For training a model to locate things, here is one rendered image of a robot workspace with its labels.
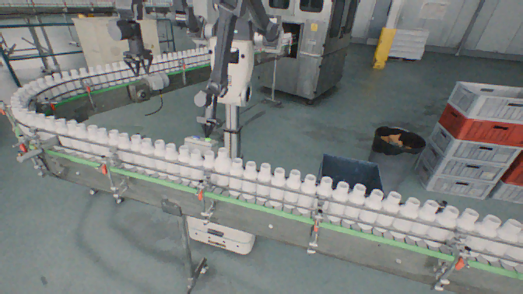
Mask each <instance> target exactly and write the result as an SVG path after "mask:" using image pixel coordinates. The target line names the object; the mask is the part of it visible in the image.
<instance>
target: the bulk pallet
mask: <svg viewBox="0 0 523 294"><path fill-rule="evenodd" d="M395 28H396V29H397V30H396V32H395V36H394V39H393V41H392V44H391V48H390V51H389V53H388V55H389V56H388V57H392V58H397V59H398V60H395V59H390V58H387V59H388V60H391V61H403V59H405V60H412V61H404V62H412V63H419V60H420V59H421V57H422V55H423V50H424V44H425V43H426V39H427V38H428V34H429V32H430V31H429V30H425V29H423V28H419V27H410V26H395ZM420 56H421V57H420Z"/></svg>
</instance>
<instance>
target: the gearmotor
mask: <svg viewBox="0 0 523 294"><path fill-rule="evenodd" d="M169 85H170V80H169V78H168V77H167V75H166V74H164V73H161V74H157V75H150V76H146V77H142V78H141V79H140V82H136V83H132V84H129V85H128V91H129V94H130V97H131V101H132V102H133V103H135V102H137V103H141V102H144V101H147V100H149V92H151V91H155V90H156V91H157V90H159V91H160V94H161V99H162V106H163V97H162V93H161V92H162V89H164V88H165V87H168V86H169ZM162 106H161V108H162ZM161 108H160V109H161ZM158 111H159V110H158ZM158 111H156V112H158ZM156 112H153V113H151V114H154V113H156ZM148 115H150V114H147V115H145V116H148Z"/></svg>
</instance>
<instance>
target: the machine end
mask: <svg viewBox="0 0 523 294"><path fill-rule="evenodd" d="M359 3H360V0H264V5H263V6H264V8H265V12H266V14H267V16H274V17H277V20H276V23H280V24H281V26H282V28H283V30H284V33H285V34H287V33H292V35H295V34H299V35H297V36H298V37H296V38H300V39H297V40H299V46H298V52H297V53H295V54H291V55H288V56H285V57H282V58H280V59H278V60H277V63H276V80H275V88H274V89H275V90H278V91H282V92H284V93H290V94H293V95H296V96H301V97H304V98H307V99H310V102H307V104H308V105H313V103H312V102H311V101H312V100H314V99H315V98H317V97H318V96H320V95H322V96H326V94H325V92H326V91H327V90H328V89H331V88H337V86H335V85H336V84H337V83H339V82H340V80H341V78H342V70H343V67H344V63H345V59H346V55H347V54H348V53H347V51H348V49H349V48H351V46H349V41H350V39H351V38H352V36H351V34H352V31H353V25H354V22H355V18H356V12H357V9H358V5H359ZM273 69H274V60H271V61H267V62H265V63H261V64H260V72H259V77H258V79H259V85H260V86H263V89H261V91H263V92H264V91H266V89H265V87H268V88H270V89H271V88H272V77H273Z"/></svg>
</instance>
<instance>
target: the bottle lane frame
mask: <svg viewBox="0 0 523 294"><path fill-rule="evenodd" d="M47 153H48V155H49V156H50V158H52V159H56V160H58V161H59V163H60V165H61V166H64V167H66V169H64V170H63V172H64V174H65V177H62V176H59V175H58V176H59V179H60V178H61V179H62V180H67V181H69V182H73V183H75V184H80V185H83V186H86V187H91V188H94V189H97V190H100V191H105V192H107V193H111V194H114V192H113V191H112V190H111V183H110V181H109V179H108V176H107V174H104V173H103V171H102V169H101V168H99V169H98V170H96V167H97V166H99V165H100V163H95V161H94V162H92V161H89V160H85V159H82V158H81V159H80V158H77V157H74V156H70V155H65V154H63V153H59V152H53V151H51V150H47ZM109 168H110V171H111V175H112V177H113V179H114V183H115V185H116V186H118V185H119V184H120V183H121V182H122V179H121V176H124V177H125V180H126V181H125V182H124V183H126V184H127V186H128V188H127V189H126V190H125V191H124V192H123V193H122V194H121V196H122V197H124V198H129V199H132V200H135V201H140V202H142V203H146V204H148V205H154V206H157V207H160V208H162V204H161V200H162V199H163V198H164V199H168V200H171V201H176V202H177V203H178V204H179V205H180V207H181V214H182V215H186V216H189V217H192V218H195V219H200V220H202V203H201V200H200V199H199V197H198V196H195V193H196V192H197V187H196V188H193V187H189V185H190V184H189V185H188V186H185V185H182V184H181V183H182V182H183V181H182V182H181V183H180V184H176V183H174V181H173V182H170V181H167V180H161V179H159V177H157V178H155V177H151V175H152V174H151V175H150V176H146V175H143V174H139V173H136V172H131V171H129V170H123V169H122V168H123V167H122V168H121V169H118V168H116V167H115V166H114V167H112V166H109ZM213 191H214V190H213ZM213 191H212V192H208V191H206V192H205V210H206V211H208V210H209V207H210V206H211V204H210V199H212V200H214V202H215V205H213V207H214V208H215V213H213V214H212V216H211V218H210V220H209V221H210V222H211V223H214V224H217V225H220V226H225V227H227V228H231V229H235V230H238V231H241V232H244V233H249V234H252V235H255V236H260V237H262V238H266V239H268V240H273V241H276V242H279V243H284V244H288V245H290V246H294V247H299V248H301V249H305V250H307V249H308V246H309V243H310V240H311V235H312V232H313V228H314V224H315V222H314V221H313V219H312V217H310V218H305V217H303V216H302V213H301V215H294V214H293V210H292V212H284V211H283V208H282V209H281V210H278V209H274V205H273V206H272V207H271V208H269V207H265V203H264V204H263V205H257V204H255V203H256V201H255V202H254V203H250V202H247V199H246V200H245V201H242V200H239V199H238V198H239V196H238V197H237V198H231V197H230V195H229V196H228V197H227V196H224V195H221V194H222V192H221V193H220V194H215V193H213ZM319 229H321V232H320V235H318V236H319V238H318V241H316V243H317V244H318V245H317V246H316V247H315V249H314V250H315V253H318V254H323V255H325V256H329V257H333V258H336V259H339V260H342V261H347V262H350V263H353V264H358V265H361V266H364V267H367V268H372V269H374V270H378V271H383V272H385V273H388V274H391V275H396V276H398V277H402V278H407V279H409V280H413V281H415V282H420V283H423V284H426V285H431V284H432V282H435V281H436V279H435V277H436V275H435V273H436V271H437V270H438V269H440V270H442V268H441V265H442V264H443V263H444V262H447V263H450V264H451V263H452V262H453V260H454V259H455V256H454V255H453V254H452V252H451V255H449V254H443V253H441V252H440V251H439V249H438V252H436V251H433V250H429V249H428V247H427V246H426V249H425V248H422V247H418V246H417V245H416V243H415V246H413V245H410V244H407V243H405V241H404V243H401V242H398V241H395V240H394V237H393V239H392V240H390V239H386V238H384V237H383V234H382V236H381V237H379V236H374V235H373V233H372V232H371V234H368V233H363V232H362V229H360V231H356V230H353V229H352V227H351V226H350V229H347V228H344V227H342V225H341V223H340V226H336V225H332V222H331V221H330V223H326V222H323V223H322V224H321V223H320V226H319ZM487 262H488V261H487ZM468 263H469V265H470V267H471V268H470V269H467V268H466V267H465V266H463V267H462V268H461V269H459V270H457V269H455V270H454V271H453V272H452V273H451V274H450V275H449V277H448V280H449V284H448V285H445V286H444V289H446V290H448V291H451V292H456V293H459V294H523V274H522V273H519V272H517V271H516V270H515V271H509V270H506V269H503V268H502V266H501V268H498V267H494V266H491V265H490V264H489V262H488V264H483V263H479V262H478V261H477V260H475V261H470V260H468Z"/></svg>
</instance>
